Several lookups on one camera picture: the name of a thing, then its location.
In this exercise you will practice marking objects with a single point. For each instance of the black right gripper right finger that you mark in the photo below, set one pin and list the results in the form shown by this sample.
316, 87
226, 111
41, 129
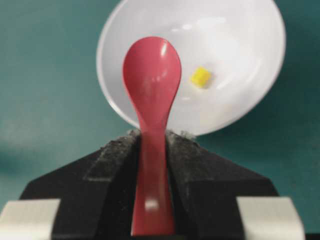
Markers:
204, 187

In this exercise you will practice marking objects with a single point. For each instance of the white round bowl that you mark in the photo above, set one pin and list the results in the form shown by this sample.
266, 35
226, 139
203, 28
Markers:
241, 42

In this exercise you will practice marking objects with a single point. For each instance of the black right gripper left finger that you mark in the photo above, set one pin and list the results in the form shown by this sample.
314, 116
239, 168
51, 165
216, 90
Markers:
96, 192

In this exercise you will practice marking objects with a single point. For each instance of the red plastic spoon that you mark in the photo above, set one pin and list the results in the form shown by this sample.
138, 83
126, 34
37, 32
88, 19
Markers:
151, 73

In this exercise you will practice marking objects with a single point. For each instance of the yellow hexagonal prism block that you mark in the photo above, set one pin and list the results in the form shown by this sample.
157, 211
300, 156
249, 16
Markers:
201, 77

